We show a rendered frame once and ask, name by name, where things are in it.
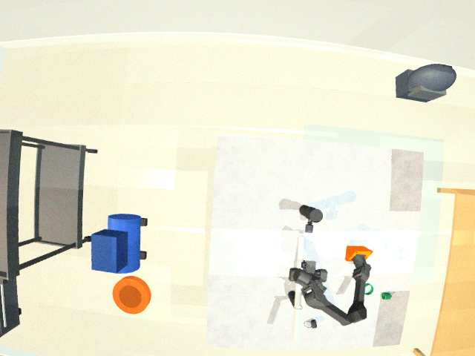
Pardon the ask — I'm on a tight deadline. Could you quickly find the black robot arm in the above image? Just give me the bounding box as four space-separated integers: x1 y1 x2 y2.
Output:
293 254 372 326

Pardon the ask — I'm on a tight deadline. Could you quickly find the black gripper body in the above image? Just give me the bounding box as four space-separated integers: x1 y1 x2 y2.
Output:
289 268 328 283

